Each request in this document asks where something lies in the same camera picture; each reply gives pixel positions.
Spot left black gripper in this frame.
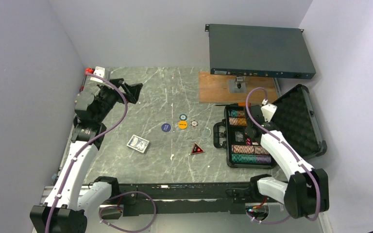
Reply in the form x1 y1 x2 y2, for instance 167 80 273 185
94 79 142 123

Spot blue playing card deck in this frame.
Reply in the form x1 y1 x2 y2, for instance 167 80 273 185
126 135 150 153

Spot red triangular dealer button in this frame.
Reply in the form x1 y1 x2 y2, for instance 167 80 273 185
190 143 204 155

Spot green poker chip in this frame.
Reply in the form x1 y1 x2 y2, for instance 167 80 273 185
179 114 187 121

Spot yellow big blind button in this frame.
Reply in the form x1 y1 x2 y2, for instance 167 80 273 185
178 120 188 130

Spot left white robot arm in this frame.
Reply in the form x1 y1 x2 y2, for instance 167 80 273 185
30 79 143 233

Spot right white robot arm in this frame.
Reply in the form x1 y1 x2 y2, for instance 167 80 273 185
245 104 329 221

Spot black poker set case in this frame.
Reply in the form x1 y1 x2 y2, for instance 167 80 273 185
213 84 327 169

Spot poker chip row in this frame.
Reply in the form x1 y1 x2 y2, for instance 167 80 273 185
229 110 245 118
228 117 247 126
231 145 269 155
231 154 272 165

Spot top poker chip row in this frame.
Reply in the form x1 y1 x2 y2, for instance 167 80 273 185
229 110 245 118

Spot bottom poker chip row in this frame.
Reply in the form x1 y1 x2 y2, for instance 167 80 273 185
231 154 272 165

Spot clear plastic disc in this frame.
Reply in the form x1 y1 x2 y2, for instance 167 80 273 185
200 127 212 138

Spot blue small blind button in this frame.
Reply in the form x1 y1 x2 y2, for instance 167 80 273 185
161 123 171 133

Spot wooden base board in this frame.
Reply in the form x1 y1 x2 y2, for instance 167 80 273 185
198 71 282 104

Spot dark grey rack server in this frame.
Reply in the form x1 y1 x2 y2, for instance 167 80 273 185
205 24 316 80

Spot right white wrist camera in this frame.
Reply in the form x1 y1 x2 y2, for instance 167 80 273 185
261 103 277 122

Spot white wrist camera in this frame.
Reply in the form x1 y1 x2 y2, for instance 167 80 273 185
84 66 110 85
261 103 277 122

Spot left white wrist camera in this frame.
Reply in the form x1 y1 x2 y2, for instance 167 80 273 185
84 66 110 85

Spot orange handled screwdriver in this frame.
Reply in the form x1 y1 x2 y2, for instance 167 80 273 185
216 102 246 107

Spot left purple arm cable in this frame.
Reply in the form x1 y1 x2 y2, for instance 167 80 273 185
45 71 129 233

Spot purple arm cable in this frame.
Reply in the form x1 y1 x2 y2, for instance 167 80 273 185
245 86 322 225
45 71 129 233

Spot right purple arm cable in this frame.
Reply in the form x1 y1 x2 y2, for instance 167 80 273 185
245 86 322 225

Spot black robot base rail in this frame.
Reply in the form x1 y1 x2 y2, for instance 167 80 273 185
101 182 275 216

